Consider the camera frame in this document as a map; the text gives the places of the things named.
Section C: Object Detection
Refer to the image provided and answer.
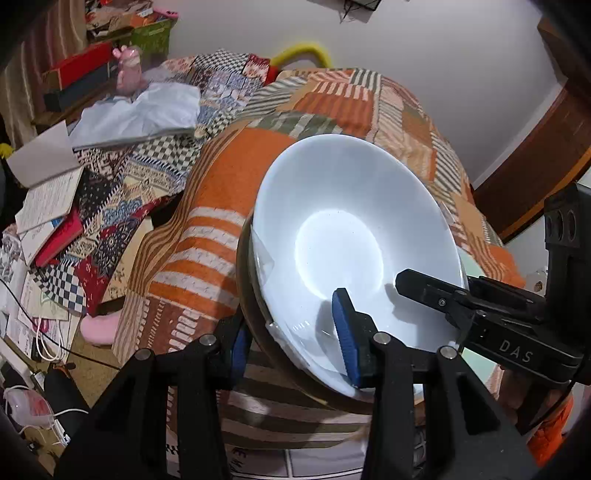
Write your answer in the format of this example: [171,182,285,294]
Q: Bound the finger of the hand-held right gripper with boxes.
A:
[465,275,548,319]
[396,269,483,330]

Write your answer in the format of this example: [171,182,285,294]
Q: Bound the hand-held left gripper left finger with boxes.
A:
[55,314,252,480]

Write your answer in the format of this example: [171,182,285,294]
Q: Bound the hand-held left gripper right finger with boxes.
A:
[331,287,539,480]

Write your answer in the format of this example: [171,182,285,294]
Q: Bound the pink bowl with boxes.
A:
[235,217,416,414]

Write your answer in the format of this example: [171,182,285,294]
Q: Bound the white bowl with dark spots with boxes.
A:
[253,134,467,400]

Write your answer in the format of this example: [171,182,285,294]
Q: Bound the person's right hand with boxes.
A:
[499,367,536,430]

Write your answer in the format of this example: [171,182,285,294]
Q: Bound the wooden door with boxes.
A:
[473,85,591,243]

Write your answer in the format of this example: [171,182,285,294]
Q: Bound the pink slipper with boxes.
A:
[81,311,125,347]

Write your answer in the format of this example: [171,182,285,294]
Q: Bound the orange striped patchwork blanket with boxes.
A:
[113,68,527,457]

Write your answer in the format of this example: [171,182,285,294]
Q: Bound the red book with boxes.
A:
[34,210,84,268]

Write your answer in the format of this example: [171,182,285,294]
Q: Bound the white plastic bag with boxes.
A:
[4,385,54,430]

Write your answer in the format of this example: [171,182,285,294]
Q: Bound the checkered patchwork quilt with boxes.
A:
[28,53,273,319]

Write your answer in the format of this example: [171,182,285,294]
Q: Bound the white cloth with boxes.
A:
[69,85,201,148]

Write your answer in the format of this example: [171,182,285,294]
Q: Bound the yellow hoop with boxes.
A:
[270,41,332,70]

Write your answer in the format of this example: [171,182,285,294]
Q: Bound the open white notebook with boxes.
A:
[7,121,86,234]

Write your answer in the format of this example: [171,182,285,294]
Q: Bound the dark blue box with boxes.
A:
[44,69,121,112]

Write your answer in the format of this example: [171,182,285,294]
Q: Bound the pink plush toy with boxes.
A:
[112,45,147,95]

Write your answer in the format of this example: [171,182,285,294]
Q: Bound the red box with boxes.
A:
[42,44,116,90]

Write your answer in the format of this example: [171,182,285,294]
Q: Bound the striped brown curtain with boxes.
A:
[0,0,88,153]

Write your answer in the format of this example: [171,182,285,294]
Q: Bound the green storage box with clutter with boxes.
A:
[85,0,181,44]

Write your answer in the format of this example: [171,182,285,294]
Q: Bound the white cable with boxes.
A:
[34,314,70,365]

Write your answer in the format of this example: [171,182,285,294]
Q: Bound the black monitor cable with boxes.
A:
[339,0,370,24]

